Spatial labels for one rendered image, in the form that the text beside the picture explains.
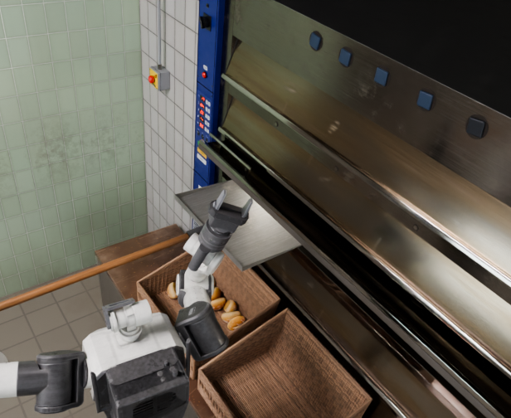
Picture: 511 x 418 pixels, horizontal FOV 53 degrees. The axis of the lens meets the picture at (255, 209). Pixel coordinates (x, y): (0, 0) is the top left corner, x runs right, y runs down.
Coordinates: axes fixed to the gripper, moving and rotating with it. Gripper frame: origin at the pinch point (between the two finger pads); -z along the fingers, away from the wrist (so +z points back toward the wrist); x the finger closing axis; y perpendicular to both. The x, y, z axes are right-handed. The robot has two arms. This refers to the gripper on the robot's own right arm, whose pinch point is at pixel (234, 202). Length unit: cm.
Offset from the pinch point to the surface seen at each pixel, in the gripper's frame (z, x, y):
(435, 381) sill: 27, -86, -27
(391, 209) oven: -9, -52, 9
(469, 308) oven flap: -7, -73, -23
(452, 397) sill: 25, -89, -33
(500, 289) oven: -20, -71, -26
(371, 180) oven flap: -14.1, -42.4, 14.5
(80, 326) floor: 197, 16, 77
